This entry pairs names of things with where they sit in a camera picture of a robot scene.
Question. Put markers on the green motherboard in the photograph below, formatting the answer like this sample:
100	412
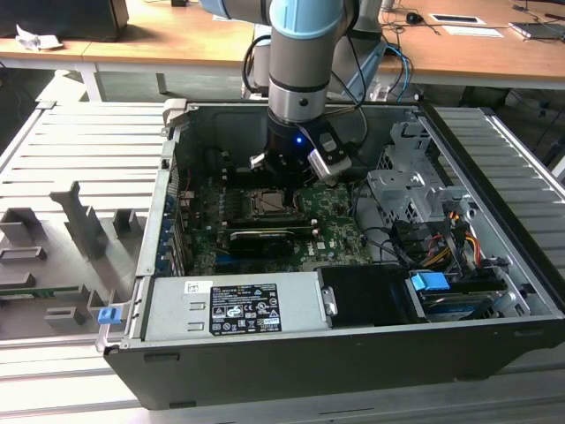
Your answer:
340	221

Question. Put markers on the black PC case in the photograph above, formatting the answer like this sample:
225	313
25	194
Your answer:
309	375

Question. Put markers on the small square CPU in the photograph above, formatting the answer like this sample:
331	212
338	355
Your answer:
271	201

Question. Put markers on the black computer mouse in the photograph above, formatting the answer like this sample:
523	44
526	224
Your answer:
413	18

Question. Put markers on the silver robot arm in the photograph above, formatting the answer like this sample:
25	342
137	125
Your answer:
300	57

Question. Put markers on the blue plastic latch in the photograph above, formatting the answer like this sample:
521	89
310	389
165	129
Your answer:
108	316

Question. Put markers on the crumpled white paper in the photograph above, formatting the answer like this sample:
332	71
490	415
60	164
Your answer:
35	40

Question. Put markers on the black box on desk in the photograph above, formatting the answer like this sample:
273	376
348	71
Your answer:
66	17

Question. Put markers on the RAM slot with white latch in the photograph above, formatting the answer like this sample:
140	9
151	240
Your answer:
315	230
312	222

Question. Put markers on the white paper sheet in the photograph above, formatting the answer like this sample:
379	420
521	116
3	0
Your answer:
472	31

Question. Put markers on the small black desk object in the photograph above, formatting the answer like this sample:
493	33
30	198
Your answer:
178	3

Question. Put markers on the wooden desk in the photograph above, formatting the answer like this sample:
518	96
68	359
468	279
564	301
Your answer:
485	55
154	35

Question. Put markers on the black graphics card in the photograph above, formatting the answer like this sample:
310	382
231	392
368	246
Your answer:
260	244

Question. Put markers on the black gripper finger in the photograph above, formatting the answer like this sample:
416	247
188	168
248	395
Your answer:
294	192

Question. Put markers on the silver metal drive cage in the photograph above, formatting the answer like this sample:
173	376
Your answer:
393	185

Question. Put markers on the white wrist camera on bracket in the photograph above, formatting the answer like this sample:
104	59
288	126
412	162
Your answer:
329	161

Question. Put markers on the grey power supply unit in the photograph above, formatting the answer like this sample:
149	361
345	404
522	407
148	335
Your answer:
176	309

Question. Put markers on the black CPU socket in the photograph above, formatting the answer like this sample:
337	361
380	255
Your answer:
273	215

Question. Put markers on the white plastic block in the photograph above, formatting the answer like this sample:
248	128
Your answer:
379	93

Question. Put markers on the grey parts rack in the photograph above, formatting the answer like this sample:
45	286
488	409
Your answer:
115	274

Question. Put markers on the blue disk carrier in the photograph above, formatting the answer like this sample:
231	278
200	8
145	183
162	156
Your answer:
428	281

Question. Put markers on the blue expansion slot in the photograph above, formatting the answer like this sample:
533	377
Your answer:
225	260

